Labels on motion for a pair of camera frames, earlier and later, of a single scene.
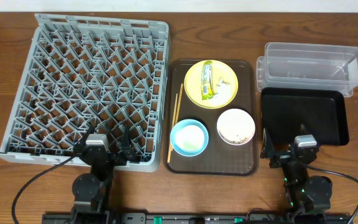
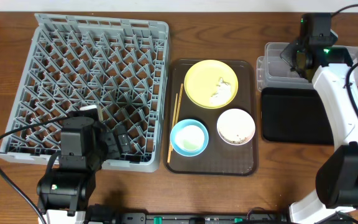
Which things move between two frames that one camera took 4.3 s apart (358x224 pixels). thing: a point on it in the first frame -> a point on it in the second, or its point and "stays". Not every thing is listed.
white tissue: x=223 y=93 stays
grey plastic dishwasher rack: x=84 y=72 stays
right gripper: x=286 y=157 -> x=289 y=54
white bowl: x=235 y=127 stays
